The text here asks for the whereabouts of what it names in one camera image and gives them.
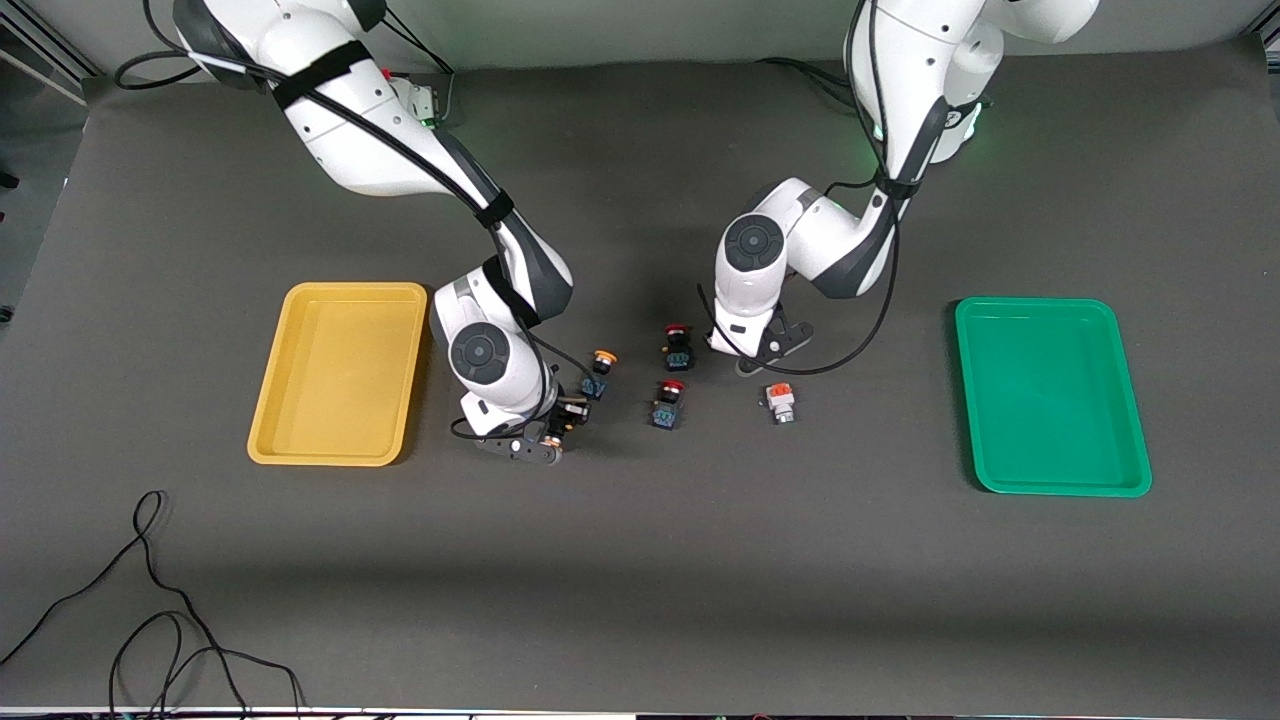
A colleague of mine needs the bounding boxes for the black arm base cables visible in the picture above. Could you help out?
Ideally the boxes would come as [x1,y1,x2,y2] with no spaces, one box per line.
[757,57,861,109]
[385,10,456,79]

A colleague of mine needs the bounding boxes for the black left arm base cables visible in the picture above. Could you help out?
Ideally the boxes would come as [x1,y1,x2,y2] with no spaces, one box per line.
[757,57,861,109]

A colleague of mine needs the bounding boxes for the green plastic tray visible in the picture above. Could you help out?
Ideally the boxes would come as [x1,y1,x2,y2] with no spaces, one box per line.
[954,297,1153,498]

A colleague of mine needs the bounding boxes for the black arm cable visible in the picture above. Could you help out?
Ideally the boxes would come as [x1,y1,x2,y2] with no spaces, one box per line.
[113,0,561,441]
[697,0,946,379]

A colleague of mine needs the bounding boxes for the black right arm base cables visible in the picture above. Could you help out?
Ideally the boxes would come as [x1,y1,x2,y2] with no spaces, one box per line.
[385,10,456,79]

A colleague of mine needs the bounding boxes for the thin black loose cable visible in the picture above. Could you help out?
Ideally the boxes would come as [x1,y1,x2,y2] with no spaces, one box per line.
[0,490,306,719]

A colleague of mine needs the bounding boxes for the aluminium frame rail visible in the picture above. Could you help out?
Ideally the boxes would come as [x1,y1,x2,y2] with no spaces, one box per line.
[0,15,101,106]

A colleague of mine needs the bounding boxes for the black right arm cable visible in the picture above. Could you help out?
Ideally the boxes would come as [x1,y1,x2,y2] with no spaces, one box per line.
[113,0,561,441]

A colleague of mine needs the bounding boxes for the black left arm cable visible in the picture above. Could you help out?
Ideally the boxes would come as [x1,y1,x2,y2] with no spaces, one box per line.
[697,0,946,379]

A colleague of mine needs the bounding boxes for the yellow plastic tray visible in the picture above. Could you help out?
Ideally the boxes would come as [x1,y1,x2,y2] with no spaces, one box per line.
[247,282,429,468]

